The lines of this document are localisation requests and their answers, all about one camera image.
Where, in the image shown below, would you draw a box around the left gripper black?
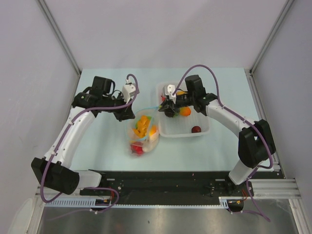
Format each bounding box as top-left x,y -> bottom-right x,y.
102,92 -> 135,122

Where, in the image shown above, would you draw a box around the clear zip top bag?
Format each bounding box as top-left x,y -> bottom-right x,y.
125,106 -> 160,156

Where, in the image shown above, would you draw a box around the small orange fruit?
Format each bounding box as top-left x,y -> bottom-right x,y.
133,115 -> 151,138

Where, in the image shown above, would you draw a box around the white radish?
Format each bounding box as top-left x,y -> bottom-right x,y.
142,132 -> 159,153

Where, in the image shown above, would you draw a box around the red bell pepper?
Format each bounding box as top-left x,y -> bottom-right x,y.
130,144 -> 144,156

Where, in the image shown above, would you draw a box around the orange papaya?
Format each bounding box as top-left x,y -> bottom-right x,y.
149,125 -> 158,137

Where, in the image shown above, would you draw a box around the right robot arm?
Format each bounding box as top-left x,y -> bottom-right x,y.
159,75 -> 276,195

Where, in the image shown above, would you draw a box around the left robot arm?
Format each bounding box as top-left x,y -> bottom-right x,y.
31,74 -> 139,195

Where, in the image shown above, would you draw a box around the orange yellow mango top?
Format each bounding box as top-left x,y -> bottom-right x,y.
176,91 -> 186,96

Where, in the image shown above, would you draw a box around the white plastic basket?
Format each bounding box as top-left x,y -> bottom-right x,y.
156,81 -> 211,137

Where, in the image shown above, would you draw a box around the green orange mango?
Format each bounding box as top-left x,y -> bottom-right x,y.
179,107 -> 192,117

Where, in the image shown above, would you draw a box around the dark red plum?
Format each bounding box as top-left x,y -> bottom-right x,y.
191,126 -> 202,133

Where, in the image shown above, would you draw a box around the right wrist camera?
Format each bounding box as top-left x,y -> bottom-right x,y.
162,84 -> 176,104

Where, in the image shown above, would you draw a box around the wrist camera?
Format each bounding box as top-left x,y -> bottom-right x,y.
162,84 -> 176,104
121,83 -> 136,103

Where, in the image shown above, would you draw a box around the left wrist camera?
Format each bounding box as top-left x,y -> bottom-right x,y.
121,83 -> 136,103

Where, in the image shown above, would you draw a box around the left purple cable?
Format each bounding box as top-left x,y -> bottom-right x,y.
40,73 -> 139,221

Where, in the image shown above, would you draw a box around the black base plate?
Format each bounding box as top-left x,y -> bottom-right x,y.
79,170 -> 254,207

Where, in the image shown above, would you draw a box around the left aluminium frame post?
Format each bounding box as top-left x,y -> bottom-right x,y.
36,0 -> 82,77

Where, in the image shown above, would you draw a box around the aluminium frame post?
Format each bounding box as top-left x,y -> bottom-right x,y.
36,0 -> 82,77
249,0 -> 296,75

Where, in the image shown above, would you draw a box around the white cable duct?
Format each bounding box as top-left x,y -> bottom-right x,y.
45,197 -> 229,209

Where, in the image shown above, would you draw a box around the aluminium front rail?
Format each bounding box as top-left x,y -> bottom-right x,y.
35,179 -> 300,198

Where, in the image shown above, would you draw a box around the right aluminium frame post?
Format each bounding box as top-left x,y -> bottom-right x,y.
249,0 -> 296,75

